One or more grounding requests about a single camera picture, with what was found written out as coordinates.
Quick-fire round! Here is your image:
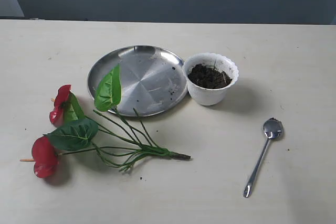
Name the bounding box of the artificial red anthurium plant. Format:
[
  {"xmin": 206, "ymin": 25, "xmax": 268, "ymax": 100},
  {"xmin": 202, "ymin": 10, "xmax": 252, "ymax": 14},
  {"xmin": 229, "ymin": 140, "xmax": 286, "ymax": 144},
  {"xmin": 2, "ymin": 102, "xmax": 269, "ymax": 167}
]
[{"xmin": 29, "ymin": 65, "xmax": 191, "ymax": 179}]

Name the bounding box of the steel spoon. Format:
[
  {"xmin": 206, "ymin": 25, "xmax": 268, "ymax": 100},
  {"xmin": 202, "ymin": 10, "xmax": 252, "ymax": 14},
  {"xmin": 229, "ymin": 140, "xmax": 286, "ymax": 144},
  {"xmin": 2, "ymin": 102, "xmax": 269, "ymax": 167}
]
[{"xmin": 243, "ymin": 118, "xmax": 284, "ymax": 198}]

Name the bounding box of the white plastic flower pot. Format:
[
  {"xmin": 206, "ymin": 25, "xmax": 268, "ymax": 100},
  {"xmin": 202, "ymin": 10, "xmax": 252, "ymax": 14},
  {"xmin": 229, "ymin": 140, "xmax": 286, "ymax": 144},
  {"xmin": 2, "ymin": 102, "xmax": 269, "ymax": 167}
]
[{"xmin": 183, "ymin": 52, "xmax": 239, "ymax": 106}]

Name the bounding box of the round steel plate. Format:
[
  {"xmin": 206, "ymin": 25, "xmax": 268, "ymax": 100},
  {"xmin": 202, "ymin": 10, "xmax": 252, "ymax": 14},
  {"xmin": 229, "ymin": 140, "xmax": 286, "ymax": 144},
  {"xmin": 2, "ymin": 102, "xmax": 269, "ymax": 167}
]
[{"xmin": 87, "ymin": 45, "xmax": 187, "ymax": 117}]

